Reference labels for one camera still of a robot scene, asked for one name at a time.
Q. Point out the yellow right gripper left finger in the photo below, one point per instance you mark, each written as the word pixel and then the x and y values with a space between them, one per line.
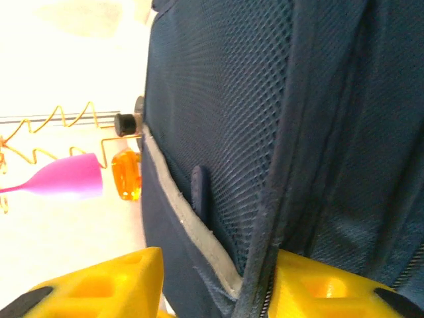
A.
pixel 99 288

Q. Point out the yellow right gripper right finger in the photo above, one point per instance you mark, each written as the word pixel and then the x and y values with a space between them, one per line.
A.
pixel 324 291

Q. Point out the navy blue backpack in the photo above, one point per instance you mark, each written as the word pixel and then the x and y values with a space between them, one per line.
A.
pixel 298 132

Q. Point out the pink goblet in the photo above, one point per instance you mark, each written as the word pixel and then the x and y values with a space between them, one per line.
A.
pixel 66 179

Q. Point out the jar with orange lid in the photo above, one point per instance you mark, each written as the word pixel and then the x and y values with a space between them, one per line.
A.
pixel 126 175

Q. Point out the gold glass holder stand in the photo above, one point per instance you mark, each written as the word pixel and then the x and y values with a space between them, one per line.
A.
pixel 49 152

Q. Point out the spice bottle black cap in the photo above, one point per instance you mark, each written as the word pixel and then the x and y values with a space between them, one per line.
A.
pixel 125 124

